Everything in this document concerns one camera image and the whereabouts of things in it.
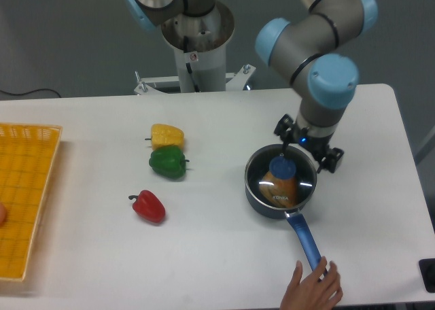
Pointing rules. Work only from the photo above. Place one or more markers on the white metal base frame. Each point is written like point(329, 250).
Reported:
point(240, 80)

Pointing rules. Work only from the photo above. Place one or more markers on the black device at table edge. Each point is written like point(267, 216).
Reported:
point(427, 269)

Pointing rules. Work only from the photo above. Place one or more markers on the person's hand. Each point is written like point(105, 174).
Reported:
point(319, 290)

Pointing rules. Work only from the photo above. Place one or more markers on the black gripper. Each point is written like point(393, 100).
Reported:
point(314, 139)

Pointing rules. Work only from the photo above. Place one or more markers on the triangular puff pastry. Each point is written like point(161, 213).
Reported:
point(282, 193)

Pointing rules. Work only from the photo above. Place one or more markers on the yellow bell pepper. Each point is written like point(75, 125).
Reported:
point(163, 135)

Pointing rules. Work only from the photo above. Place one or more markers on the yellow woven basket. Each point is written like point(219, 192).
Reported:
point(28, 153)

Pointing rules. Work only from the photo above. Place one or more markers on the glass pot lid blue knob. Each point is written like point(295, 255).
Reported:
point(280, 177)

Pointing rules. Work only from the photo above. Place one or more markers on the red bell pepper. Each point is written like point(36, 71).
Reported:
point(148, 206)

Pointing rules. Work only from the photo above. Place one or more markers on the green bell pepper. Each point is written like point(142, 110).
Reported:
point(169, 162)

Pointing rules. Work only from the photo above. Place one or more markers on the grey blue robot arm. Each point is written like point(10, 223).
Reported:
point(303, 54)

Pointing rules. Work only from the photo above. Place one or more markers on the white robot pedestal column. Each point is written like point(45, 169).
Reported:
point(199, 46)

